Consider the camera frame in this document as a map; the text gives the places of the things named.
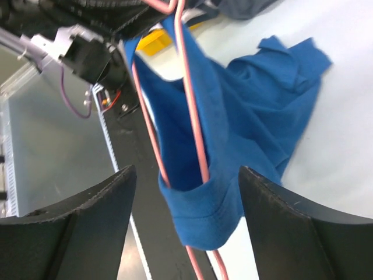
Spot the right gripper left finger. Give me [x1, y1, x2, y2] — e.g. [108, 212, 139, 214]
[1, 166, 137, 279]

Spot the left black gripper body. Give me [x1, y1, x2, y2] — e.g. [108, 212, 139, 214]
[1, 1, 152, 38]

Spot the yellow plastic basket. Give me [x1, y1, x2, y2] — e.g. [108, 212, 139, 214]
[136, 22, 202, 57]

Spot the blue tank top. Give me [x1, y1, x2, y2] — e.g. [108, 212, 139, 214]
[124, 29, 331, 250]

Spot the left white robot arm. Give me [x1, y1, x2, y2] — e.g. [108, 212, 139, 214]
[1, 1, 162, 91]

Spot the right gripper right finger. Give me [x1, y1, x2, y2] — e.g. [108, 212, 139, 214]
[238, 166, 372, 279]

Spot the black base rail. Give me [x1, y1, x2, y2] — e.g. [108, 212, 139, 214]
[100, 83, 197, 279]

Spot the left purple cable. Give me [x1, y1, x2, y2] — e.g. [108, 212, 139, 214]
[59, 65, 93, 120]

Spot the pink wire hanger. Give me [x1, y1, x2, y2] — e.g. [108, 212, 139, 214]
[131, 0, 230, 280]

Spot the grey-blue printed t-shirt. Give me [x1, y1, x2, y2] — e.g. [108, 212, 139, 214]
[186, 0, 278, 20]

